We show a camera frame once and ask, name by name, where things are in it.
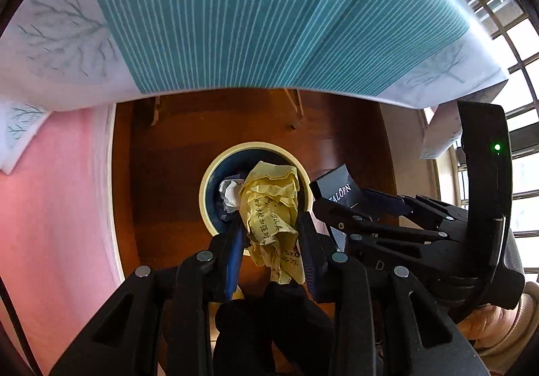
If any teal striped tree print tablecloth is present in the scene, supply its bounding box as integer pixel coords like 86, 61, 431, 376
0, 0, 510, 175

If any yellow printed bag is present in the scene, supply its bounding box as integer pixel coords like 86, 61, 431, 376
238, 160, 307, 286

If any window with metal bars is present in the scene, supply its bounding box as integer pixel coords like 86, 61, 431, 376
406, 0, 539, 276

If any crumpled white paper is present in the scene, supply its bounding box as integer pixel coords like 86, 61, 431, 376
218, 177, 246, 208

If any black cable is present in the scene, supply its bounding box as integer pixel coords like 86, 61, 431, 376
0, 275, 43, 376

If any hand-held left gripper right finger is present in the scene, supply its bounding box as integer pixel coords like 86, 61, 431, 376
297, 214, 491, 376

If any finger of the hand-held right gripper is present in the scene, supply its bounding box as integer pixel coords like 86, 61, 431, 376
361, 188, 469, 230
314, 199, 448, 252

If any person's right hand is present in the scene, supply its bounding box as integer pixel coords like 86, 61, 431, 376
457, 304, 520, 349

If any pink bed sheet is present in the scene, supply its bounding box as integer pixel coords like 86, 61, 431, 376
0, 104, 127, 376

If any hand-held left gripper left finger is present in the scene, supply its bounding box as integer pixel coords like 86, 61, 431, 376
48, 222, 247, 376

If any dark navy box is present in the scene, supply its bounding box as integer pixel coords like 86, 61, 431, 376
309, 164, 368, 252

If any round cream rimmed trash bin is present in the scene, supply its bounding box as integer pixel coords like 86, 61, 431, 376
199, 142, 313, 237

